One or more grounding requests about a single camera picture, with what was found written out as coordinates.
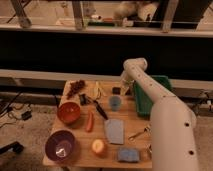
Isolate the black eraser block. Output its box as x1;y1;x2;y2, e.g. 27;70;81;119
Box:
112;87;121;95

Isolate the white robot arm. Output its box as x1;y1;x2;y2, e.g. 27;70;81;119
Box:
122;58;199;171

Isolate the orange bowl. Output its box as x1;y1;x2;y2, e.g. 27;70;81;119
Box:
57;102;80;124

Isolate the purple bowl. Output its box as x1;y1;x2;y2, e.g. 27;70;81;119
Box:
45;130;76;162

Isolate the blue plastic cup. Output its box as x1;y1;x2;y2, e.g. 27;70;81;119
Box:
109;96;121;111

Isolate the green plastic tray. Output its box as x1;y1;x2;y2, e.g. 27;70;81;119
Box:
133;75;172;117

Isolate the black binder clip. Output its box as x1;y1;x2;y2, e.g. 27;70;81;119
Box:
79;94;87;106

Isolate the grey folded cloth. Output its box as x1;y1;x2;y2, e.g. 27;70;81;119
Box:
104;119;124;145

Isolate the bunch of dark grapes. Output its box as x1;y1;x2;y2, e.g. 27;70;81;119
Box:
67;80;86;99

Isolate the orange carrot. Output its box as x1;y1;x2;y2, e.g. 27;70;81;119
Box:
86;111;94;132

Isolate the peach apple fruit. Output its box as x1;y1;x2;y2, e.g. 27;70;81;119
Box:
91;139;107;156

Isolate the blue sponge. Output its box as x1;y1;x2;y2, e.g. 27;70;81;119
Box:
117;148;140;163

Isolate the shiny metal cup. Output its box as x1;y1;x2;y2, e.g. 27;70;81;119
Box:
146;144;152;158

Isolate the black power adapter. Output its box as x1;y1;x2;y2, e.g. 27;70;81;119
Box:
21;111;32;121

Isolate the black handled knife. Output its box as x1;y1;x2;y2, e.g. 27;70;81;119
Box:
87;96;108;120

